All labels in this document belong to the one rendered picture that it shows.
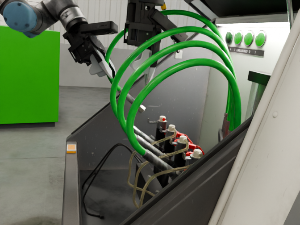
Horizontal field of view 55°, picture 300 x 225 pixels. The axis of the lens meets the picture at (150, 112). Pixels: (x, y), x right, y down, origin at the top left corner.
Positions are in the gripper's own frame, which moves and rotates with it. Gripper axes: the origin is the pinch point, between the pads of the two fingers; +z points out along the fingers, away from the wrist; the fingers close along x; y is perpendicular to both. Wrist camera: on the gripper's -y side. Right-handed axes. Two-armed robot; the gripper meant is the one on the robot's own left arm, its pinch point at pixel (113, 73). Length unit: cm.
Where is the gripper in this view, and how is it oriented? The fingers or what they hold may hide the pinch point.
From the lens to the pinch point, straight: 87.5
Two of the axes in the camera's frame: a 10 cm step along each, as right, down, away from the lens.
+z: 5.2, 8.3, -1.9
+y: -7.9, 5.5, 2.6
